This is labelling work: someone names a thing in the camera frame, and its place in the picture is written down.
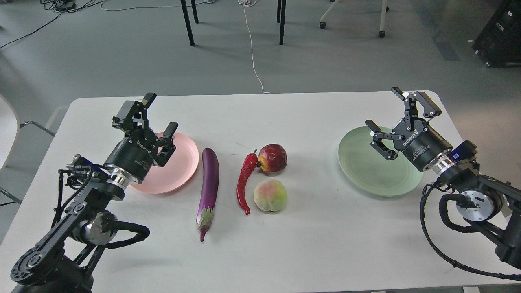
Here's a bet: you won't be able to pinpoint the black table leg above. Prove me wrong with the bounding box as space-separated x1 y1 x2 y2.
276 0 287 45
180 0 199 47

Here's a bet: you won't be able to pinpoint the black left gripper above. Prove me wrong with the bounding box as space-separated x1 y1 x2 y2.
104 93 179 184

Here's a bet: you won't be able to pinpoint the white floor cable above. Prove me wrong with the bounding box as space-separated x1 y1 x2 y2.
238 0 271 94

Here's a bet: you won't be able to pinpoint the white chair at left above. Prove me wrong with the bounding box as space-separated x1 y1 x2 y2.
0 94 55 204

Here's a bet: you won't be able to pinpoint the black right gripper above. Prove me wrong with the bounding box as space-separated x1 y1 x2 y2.
365 87 453 171

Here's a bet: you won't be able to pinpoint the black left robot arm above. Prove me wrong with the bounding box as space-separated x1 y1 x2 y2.
11 93 178 293

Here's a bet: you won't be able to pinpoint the black table leg right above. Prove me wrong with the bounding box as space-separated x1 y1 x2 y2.
276 0 287 45

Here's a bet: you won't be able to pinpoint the green pink peach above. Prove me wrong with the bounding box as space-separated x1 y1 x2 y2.
253 179 288 212

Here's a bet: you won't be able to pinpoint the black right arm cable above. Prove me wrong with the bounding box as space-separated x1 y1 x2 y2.
420 183 521 281

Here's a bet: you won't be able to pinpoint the red chili pepper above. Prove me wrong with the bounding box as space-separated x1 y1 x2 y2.
236 149 258 215

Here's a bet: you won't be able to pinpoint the black table leg left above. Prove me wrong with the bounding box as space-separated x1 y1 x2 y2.
180 0 199 47

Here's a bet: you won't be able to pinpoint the purple eggplant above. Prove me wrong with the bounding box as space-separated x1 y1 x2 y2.
197 148 220 242

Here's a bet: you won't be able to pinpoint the pink plate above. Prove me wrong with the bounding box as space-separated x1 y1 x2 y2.
130 133 199 194

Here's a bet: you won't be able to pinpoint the red pomegranate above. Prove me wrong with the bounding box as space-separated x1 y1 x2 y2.
257 144 288 174

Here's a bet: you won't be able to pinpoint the white wheeled chair base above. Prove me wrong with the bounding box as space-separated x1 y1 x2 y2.
319 0 389 38

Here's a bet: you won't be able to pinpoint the green plate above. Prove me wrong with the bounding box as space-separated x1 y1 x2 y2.
337 126 424 197

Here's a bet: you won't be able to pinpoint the black floor cables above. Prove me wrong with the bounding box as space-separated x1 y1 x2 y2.
0 0 104 50

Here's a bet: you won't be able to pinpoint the black equipment case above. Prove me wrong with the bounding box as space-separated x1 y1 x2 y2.
472 0 521 67

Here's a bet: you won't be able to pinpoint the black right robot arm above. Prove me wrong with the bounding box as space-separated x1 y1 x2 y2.
366 87 521 281

